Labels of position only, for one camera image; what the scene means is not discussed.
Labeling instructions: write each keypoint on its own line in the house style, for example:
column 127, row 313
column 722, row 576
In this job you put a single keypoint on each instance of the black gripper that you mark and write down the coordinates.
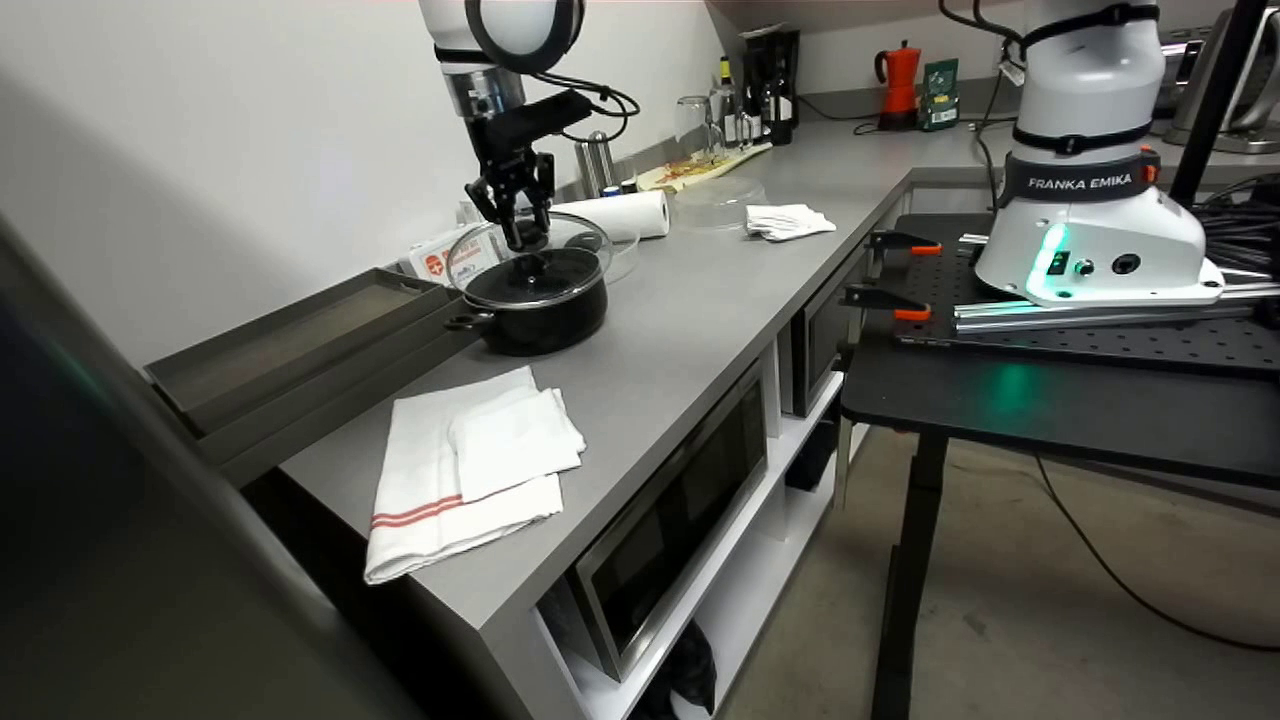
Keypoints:
column 513, row 164

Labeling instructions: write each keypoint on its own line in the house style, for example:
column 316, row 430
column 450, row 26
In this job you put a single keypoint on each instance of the glass lid with black knob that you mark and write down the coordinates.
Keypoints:
column 565, row 266

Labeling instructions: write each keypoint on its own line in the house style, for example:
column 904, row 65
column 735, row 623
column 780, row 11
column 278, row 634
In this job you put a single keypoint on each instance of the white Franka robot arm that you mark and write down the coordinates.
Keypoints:
column 1094, row 227

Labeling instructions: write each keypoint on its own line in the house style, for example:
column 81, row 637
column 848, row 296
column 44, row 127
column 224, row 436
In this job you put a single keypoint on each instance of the black cooking pot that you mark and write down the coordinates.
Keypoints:
column 542, row 326

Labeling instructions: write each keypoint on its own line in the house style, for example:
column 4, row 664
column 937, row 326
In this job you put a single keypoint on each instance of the red moka pot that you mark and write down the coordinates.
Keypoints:
column 900, row 83

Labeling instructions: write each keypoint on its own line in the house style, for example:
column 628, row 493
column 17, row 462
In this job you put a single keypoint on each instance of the stainless steel canister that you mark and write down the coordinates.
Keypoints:
column 611, row 160
column 587, row 160

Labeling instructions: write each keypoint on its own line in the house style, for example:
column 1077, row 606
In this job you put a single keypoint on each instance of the red and white box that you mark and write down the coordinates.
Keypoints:
column 445, row 254

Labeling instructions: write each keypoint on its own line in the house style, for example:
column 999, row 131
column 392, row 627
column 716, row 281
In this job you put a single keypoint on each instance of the clear glass round dish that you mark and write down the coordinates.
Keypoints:
column 611, row 250

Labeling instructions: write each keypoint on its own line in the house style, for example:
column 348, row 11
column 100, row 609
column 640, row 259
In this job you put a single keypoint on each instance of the white paper towel roll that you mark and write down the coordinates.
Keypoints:
column 627, row 219

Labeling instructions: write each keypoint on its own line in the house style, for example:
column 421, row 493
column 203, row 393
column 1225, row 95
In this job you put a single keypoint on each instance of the white towel with red stripe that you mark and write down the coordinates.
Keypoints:
column 454, row 467

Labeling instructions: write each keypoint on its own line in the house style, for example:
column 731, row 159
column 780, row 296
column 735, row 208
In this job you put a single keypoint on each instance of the white towel with blue stripes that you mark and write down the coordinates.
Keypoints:
column 785, row 222

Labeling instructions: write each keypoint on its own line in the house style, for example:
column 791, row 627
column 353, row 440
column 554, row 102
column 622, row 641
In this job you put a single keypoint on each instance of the dark grey stacked trays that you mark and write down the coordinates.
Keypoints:
column 292, row 363

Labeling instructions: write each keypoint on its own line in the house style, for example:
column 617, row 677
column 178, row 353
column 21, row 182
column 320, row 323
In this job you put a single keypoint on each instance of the black coffee maker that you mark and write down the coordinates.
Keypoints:
column 768, row 83

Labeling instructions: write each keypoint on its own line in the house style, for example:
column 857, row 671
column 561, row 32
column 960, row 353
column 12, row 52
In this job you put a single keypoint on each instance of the built-in microwave oven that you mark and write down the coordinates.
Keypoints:
column 665, row 521

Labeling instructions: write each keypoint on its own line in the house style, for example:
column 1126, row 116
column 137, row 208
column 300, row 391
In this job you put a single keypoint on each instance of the black clamp with orange tip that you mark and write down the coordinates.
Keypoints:
column 914, row 317
column 927, row 250

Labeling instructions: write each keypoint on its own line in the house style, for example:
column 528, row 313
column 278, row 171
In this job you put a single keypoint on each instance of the white open shelf unit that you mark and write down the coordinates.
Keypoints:
column 772, row 572

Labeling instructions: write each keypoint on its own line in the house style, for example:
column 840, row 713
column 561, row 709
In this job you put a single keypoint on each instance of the green box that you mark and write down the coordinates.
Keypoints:
column 941, row 95

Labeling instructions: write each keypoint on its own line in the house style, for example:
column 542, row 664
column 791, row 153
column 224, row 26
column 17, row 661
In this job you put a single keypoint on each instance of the black perforated robot table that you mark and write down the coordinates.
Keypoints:
column 1067, row 401

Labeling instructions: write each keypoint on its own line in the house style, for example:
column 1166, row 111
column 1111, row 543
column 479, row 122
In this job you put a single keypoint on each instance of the black metal pole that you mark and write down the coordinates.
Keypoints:
column 1217, row 102

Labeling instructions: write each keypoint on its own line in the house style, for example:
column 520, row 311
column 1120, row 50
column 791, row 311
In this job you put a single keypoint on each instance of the aluminium extrusion rail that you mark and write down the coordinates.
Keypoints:
column 1107, row 313

